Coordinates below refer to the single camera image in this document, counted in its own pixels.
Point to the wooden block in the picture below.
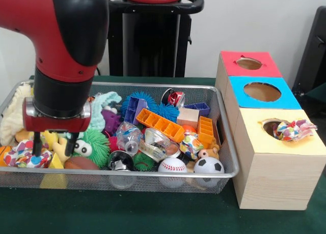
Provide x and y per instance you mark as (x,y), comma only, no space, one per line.
(188,116)

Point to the baseball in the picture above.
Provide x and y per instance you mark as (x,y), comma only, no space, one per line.
(173,166)

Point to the soccer ball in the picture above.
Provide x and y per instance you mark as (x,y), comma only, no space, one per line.
(208,166)

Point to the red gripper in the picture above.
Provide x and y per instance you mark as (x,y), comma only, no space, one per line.
(56,124)

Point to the black upright panel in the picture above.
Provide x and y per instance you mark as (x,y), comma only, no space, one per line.
(313,53)

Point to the dark green table cloth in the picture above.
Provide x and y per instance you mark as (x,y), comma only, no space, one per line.
(318,96)
(127,213)

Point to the small crumpled polka-dot cloth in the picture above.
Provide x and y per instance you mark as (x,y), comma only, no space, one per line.
(191,143)

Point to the mint green cloth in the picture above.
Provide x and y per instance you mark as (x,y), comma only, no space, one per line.
(99,111)

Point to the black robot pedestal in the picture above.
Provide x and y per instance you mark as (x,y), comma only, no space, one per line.
(152,60)

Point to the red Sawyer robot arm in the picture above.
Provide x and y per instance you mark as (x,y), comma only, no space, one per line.
(51,27)

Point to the wooden box with three holes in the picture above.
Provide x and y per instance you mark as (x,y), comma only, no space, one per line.
(275,183)

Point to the cream knitted cloth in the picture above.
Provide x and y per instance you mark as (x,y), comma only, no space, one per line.
(10,116)

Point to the short orange toy brick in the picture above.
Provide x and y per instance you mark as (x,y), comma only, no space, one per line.
(206,129)

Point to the long orange toy brick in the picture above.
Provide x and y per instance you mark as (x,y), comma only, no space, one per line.
(160,124)

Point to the green spiky toy with eyes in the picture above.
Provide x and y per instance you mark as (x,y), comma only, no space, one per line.
(95,144)

